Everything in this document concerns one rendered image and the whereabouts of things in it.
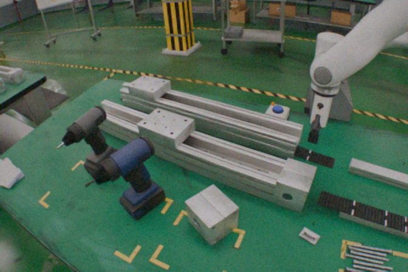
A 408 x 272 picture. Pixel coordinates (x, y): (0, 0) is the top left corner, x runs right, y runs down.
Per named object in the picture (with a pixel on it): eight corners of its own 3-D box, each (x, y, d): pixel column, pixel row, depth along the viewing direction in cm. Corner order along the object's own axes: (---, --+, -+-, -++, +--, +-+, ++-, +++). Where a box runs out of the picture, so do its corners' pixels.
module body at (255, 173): (283, 179, 75) (287, 159, 71) (271, 202, 69) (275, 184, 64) (110, 115, 112) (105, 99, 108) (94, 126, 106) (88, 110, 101)
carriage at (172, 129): (196, 135, 87) (194, 119, 83) (177, 155, 80) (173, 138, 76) (160, 122, 95) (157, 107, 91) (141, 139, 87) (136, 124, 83)
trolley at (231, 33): (283, 46, 391) (285, -15, 332) (285, 58, 348) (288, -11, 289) (221, 43, 414) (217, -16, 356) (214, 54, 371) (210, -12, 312)
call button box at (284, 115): (288, 120, 100) (290, 107, 96) (281, 133, 93) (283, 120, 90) (270, 115, 104) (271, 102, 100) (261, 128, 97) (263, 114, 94)
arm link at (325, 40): (337, 91, 60) (342, 78, 66) (346, 44, 53) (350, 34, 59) (308, 83, 64) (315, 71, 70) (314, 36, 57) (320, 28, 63)
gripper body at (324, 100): (335, 98, 62) (327, 131, 68) (339, 82, 68) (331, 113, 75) (309, 91, 65) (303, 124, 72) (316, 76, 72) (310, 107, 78)
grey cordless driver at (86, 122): (124, 156, 89) (107, 106, 76) (88, 194, 75) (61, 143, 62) (109, 151, 92) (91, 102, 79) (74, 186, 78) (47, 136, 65)
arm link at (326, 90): (338, 90, 60) (336, 100, 62) (341, 78, 66) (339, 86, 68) (309, 83, 64) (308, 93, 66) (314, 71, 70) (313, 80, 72)
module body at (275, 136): (299, 143, 88) (303, 124, 83) (291, 161, 81) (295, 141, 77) (137, 95, 125) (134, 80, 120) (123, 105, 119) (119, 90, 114)
